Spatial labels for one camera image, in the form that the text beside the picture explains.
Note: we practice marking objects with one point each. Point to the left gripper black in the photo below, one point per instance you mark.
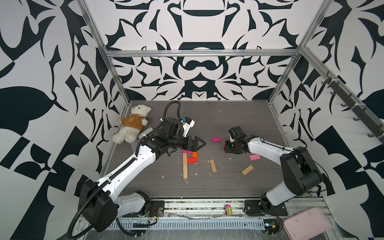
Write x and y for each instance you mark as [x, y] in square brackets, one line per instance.
[193, 148]

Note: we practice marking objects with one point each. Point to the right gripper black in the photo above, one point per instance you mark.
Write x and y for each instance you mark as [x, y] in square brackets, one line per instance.
[226, 147]

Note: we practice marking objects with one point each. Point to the magenta block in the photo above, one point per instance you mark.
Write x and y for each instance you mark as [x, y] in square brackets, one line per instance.
[187, 152]
[216, 140]

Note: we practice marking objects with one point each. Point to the red block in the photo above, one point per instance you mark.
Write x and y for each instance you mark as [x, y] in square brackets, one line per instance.
[192, 160]

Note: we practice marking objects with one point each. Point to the natural wood block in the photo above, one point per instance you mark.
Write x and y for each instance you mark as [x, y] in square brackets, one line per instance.
[185, 172]
[247, 170]
[185, 160]
[213, 165]

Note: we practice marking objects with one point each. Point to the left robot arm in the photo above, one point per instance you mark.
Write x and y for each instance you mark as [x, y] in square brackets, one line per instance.
[99, 201]

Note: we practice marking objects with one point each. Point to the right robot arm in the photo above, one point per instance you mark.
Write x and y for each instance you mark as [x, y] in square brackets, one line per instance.
[300, 171]

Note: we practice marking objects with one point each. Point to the light pink block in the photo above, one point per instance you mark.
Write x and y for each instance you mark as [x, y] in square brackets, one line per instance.
[254, 157]

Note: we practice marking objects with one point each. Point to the white rectangular case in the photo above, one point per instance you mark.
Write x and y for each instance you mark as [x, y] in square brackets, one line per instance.
[145, 133]

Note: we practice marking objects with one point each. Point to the grey cylindrical pouch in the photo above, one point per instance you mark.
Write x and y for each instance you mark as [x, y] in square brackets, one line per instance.
[134, 146]

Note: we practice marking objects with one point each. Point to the white teddy bear brown shirt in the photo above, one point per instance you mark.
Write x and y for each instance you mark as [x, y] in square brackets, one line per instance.
[132, 125]

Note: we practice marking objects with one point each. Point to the green circuit board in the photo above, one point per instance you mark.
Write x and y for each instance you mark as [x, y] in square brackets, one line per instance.
[272, 227]

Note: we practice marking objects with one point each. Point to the pink tray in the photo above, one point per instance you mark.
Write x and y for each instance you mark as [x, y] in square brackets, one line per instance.
[307, 224]

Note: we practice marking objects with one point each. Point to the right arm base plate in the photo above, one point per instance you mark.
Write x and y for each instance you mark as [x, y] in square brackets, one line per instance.
[259, 208]

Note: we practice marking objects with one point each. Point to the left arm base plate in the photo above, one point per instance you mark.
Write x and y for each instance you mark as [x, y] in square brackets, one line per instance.
[154, 208]

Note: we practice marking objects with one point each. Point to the white cable duct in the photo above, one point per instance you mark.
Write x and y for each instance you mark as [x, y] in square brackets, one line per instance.
[204, 224]

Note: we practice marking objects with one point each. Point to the wall hook rail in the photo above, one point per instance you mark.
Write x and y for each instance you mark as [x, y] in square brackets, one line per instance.
[361, 110]

